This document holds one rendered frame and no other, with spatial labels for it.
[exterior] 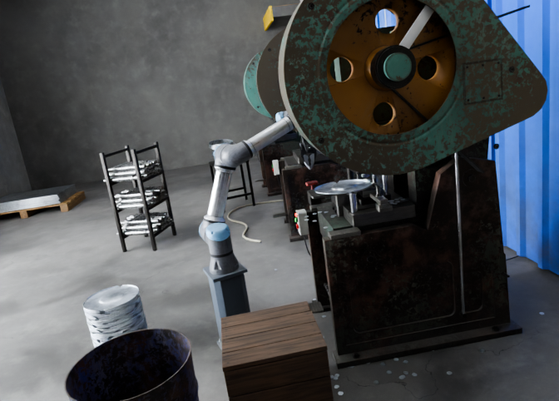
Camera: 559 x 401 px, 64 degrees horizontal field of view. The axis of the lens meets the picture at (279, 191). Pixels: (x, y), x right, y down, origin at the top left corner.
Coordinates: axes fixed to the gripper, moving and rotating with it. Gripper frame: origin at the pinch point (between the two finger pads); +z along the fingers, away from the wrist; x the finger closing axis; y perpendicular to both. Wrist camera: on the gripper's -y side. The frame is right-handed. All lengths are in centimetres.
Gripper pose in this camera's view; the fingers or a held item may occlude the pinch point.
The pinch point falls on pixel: (309, 167)
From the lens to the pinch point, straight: 254.4
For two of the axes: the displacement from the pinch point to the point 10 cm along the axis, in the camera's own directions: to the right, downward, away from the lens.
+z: 1.4, 9.6, 2.4
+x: -9.8, 1.6, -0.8
